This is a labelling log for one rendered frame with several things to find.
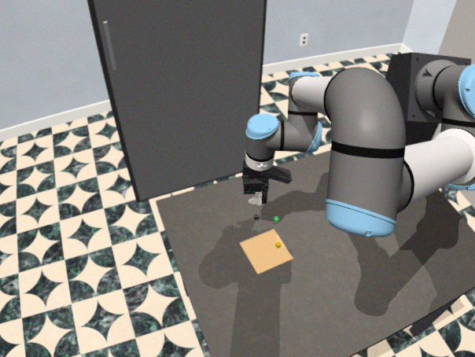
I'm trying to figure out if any peach flat mat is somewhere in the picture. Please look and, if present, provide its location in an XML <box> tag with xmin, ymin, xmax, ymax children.
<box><xmin>240</xmin><ymin>230</ymin><xmax>293</xmax><ymax>274</ymax></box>

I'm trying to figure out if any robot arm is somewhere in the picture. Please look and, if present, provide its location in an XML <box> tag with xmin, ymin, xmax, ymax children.
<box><xmin>245</xmin><ymin>60</ymin><xmax>475</xmax><ymax>237</ymax></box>

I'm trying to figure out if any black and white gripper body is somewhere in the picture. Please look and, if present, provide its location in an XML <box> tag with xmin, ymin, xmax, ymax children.
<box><xmin>242</xmin><ymin>160</ymin><xmax>270</xmax><ymax>194</ymax></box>

